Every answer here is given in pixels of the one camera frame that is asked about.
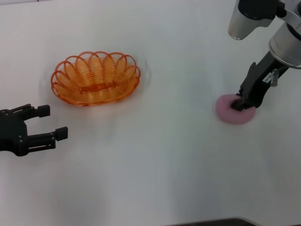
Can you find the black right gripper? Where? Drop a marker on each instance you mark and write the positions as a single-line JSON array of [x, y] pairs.
[[258, 82]]

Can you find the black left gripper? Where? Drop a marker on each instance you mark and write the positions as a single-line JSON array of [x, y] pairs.
[[11, 134]]

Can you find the pink peach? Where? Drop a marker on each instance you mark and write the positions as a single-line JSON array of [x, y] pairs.
[[227, 113]]

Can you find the orange woven plastic basket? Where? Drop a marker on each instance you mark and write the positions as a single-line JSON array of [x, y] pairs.
[[96, 80]]

